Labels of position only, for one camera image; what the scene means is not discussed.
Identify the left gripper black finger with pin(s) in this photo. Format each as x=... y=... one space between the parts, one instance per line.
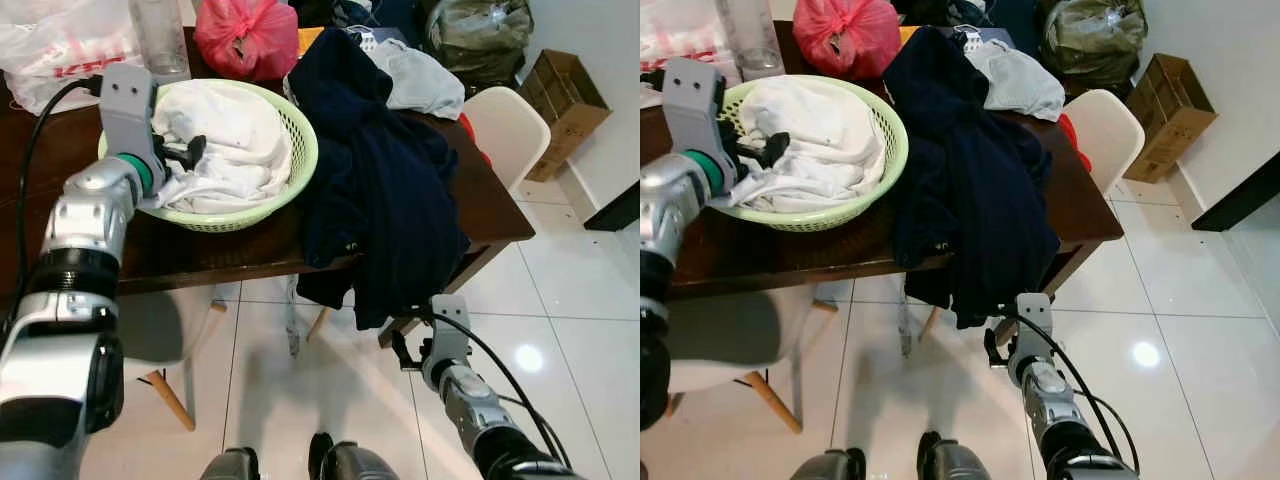
x=775 y=148
x=192 y=148

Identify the white cloth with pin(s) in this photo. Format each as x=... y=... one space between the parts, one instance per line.
x=240 y=140
x=830 y=140

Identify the navy knit sweater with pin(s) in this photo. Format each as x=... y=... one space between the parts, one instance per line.
x=970 y=180
x=380 y=180

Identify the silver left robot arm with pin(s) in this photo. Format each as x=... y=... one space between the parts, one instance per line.
x=80 y=240
x=665 y=220

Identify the clear plastic bottle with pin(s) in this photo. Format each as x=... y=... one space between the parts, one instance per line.
x=160 y=40
x=750 y=38

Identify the green plastic laundry basket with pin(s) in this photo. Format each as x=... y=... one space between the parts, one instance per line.
x=895 y=160
x=305 y=160

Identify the white red printed plastic bag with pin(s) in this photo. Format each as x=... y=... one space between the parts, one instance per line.
x=60 y=50
x=680 y=35

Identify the large brown cardboard box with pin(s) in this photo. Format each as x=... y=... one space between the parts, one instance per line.
x=1170 y=110
x=565 y=105

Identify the red cloth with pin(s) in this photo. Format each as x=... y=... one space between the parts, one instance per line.
x=1072 y=138
x=472 y=135

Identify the light blue garment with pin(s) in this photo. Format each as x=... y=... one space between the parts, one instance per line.
x=425 y=85
x=1020 y=85

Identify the olive green bag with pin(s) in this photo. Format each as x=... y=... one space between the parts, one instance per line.
x=480 y=40
x=1095 y=42

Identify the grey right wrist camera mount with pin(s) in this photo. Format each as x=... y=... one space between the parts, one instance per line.
x=1033 y=325
x=450 y=328

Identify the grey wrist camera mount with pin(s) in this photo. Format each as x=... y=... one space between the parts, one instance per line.
x=695 y=105
x=128 y=110
x=450 y=328
x=1033 y=325

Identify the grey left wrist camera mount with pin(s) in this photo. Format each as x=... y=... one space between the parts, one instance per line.
x=128 y=110
x=695 y=105

